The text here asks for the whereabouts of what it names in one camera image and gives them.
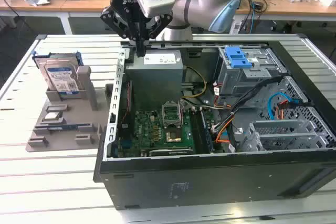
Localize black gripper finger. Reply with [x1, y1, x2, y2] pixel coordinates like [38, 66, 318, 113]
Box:
[99, 7, 142, 57]
[141, 13, 173, 57]

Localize hard disk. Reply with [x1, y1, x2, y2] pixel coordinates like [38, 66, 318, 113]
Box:
[31, 50, 84, 96]

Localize silver perforated disk bay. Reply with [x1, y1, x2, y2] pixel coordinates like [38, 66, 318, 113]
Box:
[240, 118, 336, 153]

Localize grey power supply unit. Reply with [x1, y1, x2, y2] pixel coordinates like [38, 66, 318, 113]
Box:
[125, 49, 184, 104]

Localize blue plastic drive latch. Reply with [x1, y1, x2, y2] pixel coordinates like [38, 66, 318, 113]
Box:
[225, 46, 251, 70]

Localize metal socket cover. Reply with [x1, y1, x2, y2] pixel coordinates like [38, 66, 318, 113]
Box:
[161, 102, 183, 128]

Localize grey parts rack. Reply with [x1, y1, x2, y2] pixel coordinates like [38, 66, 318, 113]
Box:
[25, 66, 114, 153]

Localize silver drive cage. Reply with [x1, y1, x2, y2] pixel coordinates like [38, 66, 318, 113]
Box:
[215, 45, 289, 98]

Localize green motherboard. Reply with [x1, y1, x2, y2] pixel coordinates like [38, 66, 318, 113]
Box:
[117, 103, 218, 157]

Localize black RAM slot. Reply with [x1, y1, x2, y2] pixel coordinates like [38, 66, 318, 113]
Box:
[190, 107, 203, 155]

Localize CPU socket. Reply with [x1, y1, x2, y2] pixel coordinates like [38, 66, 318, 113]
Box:
[164, 126, 183, 144]

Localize silver CPU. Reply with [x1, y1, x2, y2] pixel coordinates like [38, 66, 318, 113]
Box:
[44, 112, 61, 121]

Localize blue RAM stick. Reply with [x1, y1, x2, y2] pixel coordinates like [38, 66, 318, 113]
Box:
[47, 123, 79, 131]

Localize black graphics card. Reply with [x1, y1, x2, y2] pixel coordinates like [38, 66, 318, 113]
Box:
[149, 147, 196, 157]

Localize black open PC case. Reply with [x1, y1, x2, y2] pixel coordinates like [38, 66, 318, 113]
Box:
[93, 34, 336, 211]

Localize yellow power wires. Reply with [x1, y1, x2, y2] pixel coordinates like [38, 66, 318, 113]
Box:
[182, 65, 208, 99]

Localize red wire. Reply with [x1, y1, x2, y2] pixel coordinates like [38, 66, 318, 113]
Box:
[122, 81, 132, 125]

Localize hanging blue cable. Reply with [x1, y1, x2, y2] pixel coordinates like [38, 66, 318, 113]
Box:
[250, 0, 257, 34]

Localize black cable bundle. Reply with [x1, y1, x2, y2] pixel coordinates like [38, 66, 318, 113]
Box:
[209, 76, 289, 133]

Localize orange wire bundle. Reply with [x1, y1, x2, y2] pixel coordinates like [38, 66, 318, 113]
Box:
[215, 123, 232, 145]

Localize blue data wire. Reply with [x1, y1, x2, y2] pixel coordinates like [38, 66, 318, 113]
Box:
[267, 92, 300, 121]

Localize orange power wire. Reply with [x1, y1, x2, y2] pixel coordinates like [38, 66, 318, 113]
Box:
[276, 100, 290, 120]

